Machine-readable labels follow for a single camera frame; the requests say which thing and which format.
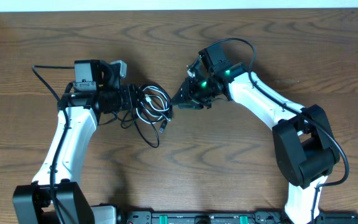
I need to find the white USB cable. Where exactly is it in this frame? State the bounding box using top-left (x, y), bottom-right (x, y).
top-left (135, 85), bottom-right (172, 125)

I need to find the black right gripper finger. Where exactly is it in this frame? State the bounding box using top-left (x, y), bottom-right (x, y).
top-left (172, 77), bottom-right (195, 100)
top-left (172, 99), bottom-right (204, 110)

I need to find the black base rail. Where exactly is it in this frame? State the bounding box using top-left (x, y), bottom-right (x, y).
top-left (88, 203), bottom-right (358, 224)

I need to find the black USB cable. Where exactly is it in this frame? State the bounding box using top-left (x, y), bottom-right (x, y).
top-left (98, 82), bottom-right (173, 149)

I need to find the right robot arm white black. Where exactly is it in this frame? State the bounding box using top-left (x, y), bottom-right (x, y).
top-left (172, 42), bottom-right (347, 223)

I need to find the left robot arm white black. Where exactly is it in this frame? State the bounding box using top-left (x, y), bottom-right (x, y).
top-left (12, 60), bottom-right (138, 223)

